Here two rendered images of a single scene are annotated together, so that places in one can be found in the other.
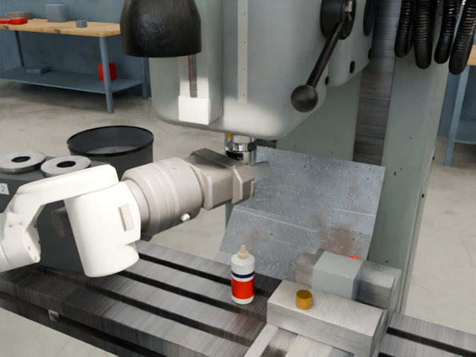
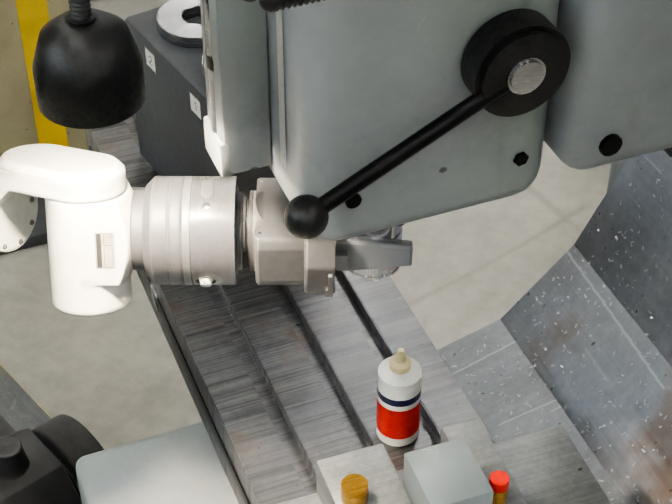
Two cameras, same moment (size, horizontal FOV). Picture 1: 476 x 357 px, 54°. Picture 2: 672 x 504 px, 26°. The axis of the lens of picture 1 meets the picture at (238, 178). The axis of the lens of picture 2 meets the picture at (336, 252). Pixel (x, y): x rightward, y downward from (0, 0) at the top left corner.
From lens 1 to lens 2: 0.77 m
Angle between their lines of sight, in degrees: 39
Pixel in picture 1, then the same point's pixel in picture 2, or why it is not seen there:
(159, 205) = (154, 253)
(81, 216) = (50, 225)
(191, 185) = (219, 241)
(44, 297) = not seen: hidden behind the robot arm
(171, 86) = not seen: hidden behind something
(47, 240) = (191, 171)
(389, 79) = not seen: outside the picture
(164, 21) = (54, 87)
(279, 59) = (311, 135)
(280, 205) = (639, 296)
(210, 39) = (227, 66)
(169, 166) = (204, 198)
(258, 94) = (294, 167)
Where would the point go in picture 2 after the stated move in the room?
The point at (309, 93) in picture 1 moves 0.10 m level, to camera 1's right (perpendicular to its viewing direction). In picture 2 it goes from (297, 217) to (413, 287)
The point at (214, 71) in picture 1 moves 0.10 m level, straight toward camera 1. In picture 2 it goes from (240, 107) to (138, 174)
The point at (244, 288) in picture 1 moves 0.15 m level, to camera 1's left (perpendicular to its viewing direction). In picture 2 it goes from (385, 419) to (269, 341)
